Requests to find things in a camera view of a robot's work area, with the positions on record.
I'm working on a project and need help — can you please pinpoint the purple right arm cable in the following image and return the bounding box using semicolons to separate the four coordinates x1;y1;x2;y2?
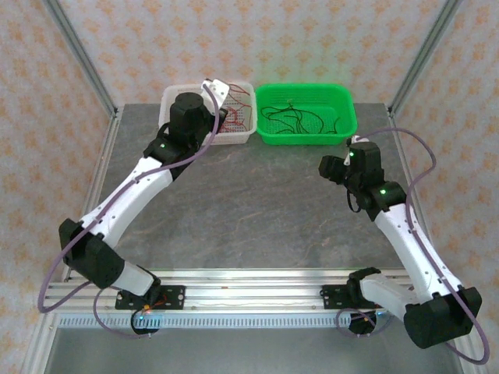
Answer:
334;128;490;366

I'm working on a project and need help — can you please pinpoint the aluminium frame post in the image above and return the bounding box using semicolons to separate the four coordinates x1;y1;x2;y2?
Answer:
42;0;119;118
388;0;464;118

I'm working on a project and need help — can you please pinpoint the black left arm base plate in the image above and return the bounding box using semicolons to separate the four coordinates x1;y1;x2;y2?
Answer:
115;284;186;312

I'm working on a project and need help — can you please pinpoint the white perforated plastic basket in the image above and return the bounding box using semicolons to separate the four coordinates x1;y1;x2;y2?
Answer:
158;81;257;146

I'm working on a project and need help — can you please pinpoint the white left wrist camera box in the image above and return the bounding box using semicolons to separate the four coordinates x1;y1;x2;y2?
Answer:
201;79;230;108

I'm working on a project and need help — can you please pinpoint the green perforated plastic basket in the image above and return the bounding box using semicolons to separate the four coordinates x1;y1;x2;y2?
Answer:
253;83;359;148

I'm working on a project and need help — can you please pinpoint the grey slotted cable duct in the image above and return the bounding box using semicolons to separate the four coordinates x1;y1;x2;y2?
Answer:
58;314;391;329

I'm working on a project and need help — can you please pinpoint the aluminium table side rail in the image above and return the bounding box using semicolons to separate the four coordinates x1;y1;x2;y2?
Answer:
62;104;122;281
385;103;445;280

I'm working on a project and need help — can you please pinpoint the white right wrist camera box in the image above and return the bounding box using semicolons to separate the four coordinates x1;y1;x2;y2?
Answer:
342;134;363;168

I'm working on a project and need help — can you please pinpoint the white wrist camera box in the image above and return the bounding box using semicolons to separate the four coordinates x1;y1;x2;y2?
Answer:
342;134;363;168
201;79;230;108

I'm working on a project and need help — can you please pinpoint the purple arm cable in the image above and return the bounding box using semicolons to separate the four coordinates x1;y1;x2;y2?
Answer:
37;84;220;340
334;128;490;366

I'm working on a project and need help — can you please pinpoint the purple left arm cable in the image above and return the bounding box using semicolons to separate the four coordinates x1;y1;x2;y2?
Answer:
37;84;220;340

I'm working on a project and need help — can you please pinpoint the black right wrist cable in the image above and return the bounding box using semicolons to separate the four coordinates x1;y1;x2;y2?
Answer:
345;189;363;214

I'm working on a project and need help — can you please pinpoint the grey metal shelf plate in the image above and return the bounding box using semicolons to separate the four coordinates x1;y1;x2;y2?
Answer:
42;326;465;374

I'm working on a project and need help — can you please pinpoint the thin red wire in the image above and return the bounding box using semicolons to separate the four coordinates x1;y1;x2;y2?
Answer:
229;108;255;136
221;104;254;136
225;97;254;118
228;82;254;103

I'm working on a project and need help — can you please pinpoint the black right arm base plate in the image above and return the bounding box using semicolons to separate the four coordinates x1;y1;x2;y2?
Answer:
321;284;393;312

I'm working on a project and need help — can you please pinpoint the aluminium mounting rail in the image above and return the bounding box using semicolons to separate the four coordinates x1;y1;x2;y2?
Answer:
41;268;468;312

